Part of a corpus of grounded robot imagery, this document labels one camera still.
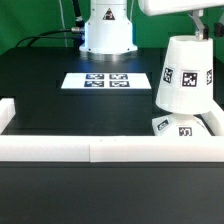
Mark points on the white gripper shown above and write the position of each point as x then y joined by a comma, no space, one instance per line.
160,7

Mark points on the white lamp shade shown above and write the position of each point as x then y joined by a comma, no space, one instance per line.
186,84

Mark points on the white U-shaped fence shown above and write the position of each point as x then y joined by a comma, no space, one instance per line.
103,149

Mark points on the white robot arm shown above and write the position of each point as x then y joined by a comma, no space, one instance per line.
109,33

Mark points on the white marker plate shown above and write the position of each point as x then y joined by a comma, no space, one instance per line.
106,81

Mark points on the white lamp base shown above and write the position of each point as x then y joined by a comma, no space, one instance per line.
179,125

